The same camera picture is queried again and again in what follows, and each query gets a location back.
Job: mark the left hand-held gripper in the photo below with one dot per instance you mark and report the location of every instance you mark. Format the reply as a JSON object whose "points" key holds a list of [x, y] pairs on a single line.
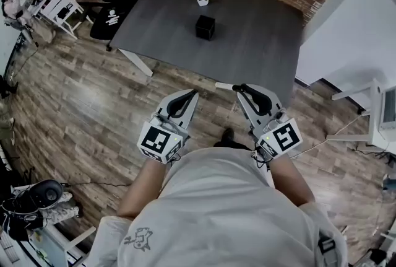
{"points": [[154, 140]]}

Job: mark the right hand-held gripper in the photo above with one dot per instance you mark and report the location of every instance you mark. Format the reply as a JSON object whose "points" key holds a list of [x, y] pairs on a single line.
{"points": [[283, 137]]}

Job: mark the white marker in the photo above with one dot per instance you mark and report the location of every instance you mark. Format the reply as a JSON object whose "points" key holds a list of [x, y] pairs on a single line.
{"points": [[223, 85]]}

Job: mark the black square pen holder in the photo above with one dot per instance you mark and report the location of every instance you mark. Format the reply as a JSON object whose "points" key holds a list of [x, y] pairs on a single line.
{"points": [[204, 27]]}

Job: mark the person's left forearm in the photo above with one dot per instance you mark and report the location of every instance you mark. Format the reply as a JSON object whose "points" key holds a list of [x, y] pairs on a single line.
{"points": [[142, 188]]}

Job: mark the person's right forearm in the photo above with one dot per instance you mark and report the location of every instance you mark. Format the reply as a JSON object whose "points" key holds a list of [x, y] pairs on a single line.
{"points": [[290, 179]]}

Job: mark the person's black shoe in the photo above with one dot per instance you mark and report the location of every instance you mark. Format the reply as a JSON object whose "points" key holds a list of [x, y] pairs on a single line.
{"points": [[228, 135]]}

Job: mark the white table leg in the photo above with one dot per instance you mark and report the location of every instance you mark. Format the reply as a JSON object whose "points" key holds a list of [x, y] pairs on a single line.
{"points": [[136, 62]]}

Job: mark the black cloth with white print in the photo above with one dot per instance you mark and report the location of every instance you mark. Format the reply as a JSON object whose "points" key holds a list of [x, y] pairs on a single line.
{"points": [[108, 22]]}

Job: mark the person's white t-shirt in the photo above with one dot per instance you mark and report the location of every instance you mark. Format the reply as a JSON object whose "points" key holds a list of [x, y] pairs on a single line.
{"points": [[222, 213]]}

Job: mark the large white desk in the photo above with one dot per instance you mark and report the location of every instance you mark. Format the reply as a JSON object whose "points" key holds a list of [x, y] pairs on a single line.
{"points": [[346, 33]]}

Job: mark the camouflage cloth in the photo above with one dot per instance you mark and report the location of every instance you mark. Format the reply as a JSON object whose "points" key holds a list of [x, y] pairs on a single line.
{"points": [[60, 210]]}

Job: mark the white slatted rack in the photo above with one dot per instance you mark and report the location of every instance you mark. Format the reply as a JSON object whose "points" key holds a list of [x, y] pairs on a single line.
{"points": [[57, 8]]}

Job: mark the black rounded headset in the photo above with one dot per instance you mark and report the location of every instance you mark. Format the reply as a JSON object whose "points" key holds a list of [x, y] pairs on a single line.
{"points": [[46, 194]]}

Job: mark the white low table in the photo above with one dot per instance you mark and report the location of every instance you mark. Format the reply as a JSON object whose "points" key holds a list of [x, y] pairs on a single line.
{"points": [[52, 244]]}

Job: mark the black bag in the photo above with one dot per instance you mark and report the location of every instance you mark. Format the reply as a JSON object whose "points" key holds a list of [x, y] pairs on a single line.
{"points": [[17, 219]]}

